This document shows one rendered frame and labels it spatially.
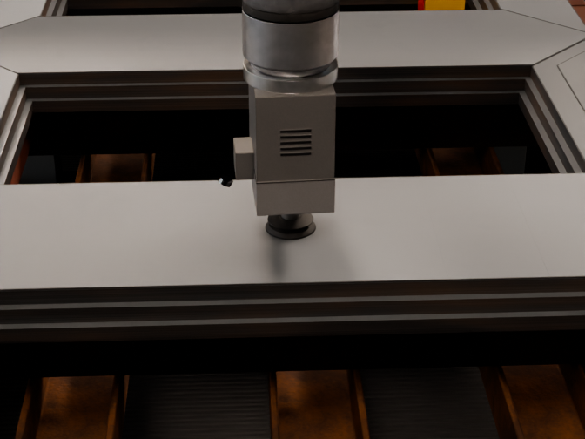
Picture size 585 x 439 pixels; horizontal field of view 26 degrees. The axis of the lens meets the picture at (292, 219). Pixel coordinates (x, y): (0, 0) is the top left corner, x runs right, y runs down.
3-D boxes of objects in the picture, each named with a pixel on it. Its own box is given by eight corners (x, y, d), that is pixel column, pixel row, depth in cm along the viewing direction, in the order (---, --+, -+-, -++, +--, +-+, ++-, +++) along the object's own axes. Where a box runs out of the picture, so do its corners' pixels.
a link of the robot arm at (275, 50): (245, 25, 94) (238, -10, 101) (245, 83, 96) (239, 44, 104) (345, 22, 95) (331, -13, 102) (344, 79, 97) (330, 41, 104)
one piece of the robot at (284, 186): (210, 13, 102) (216, 192, 110) (215, 54, 95) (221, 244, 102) (330, 9, 103) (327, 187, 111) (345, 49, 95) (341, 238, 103)
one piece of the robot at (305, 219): (265, 192, 108) (265, 212, 109) (269, 214, 104) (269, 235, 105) (311, 191, 108) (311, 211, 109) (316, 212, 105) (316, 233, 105)
